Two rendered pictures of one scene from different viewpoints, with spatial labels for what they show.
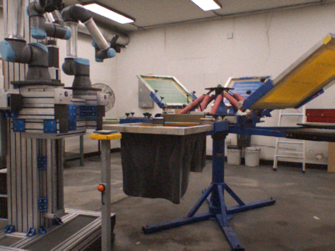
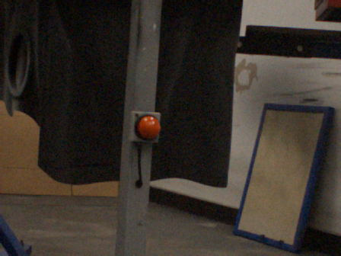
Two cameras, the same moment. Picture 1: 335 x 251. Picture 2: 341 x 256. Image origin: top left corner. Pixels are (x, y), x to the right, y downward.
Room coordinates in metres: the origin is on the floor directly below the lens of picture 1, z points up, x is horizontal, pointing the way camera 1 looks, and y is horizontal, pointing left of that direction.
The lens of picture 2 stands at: (0.80, 1.57, 0.69)
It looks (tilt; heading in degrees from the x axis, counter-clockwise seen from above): 3 degrees down; 306
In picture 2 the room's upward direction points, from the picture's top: 4 degrees clockwise
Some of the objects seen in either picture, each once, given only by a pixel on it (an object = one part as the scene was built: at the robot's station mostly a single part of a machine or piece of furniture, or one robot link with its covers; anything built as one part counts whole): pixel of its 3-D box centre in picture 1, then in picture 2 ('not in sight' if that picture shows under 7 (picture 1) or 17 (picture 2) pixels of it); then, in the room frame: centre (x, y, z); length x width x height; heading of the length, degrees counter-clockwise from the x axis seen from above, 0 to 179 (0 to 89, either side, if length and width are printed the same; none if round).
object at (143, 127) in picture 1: (170, 126); not in sight; (2.18, -0.02, 0.97); 0.79 x 0.58 x 0.04; 152
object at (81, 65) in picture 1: (81, 65); not in sight; (2.40, 0.67, 1.42); 0.13 x 0.12 x 0.14; 50
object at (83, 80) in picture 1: (82, 81); not in sight; (2.39, 0.66, 1.31); 0.15 x 0.15 x 0.10
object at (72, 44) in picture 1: (72, 41); not in sight; (2.48, 0.77, 1.63); 0.15 x 0.12 x 0.55; 50
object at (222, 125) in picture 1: (219, 125); not in sight; (2.26, -0.38, 0.98); 0.30 x 0.05 x 0.07; 152
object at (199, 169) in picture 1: (194, 163); not in sight; (2.04, -0.18, 0.74); 0.46 x 0.04 x 0.42; 152
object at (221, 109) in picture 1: (218, 151); not in sight; (3.11, -0.52, 0.67); 0.39 x 0.39 x 1.35
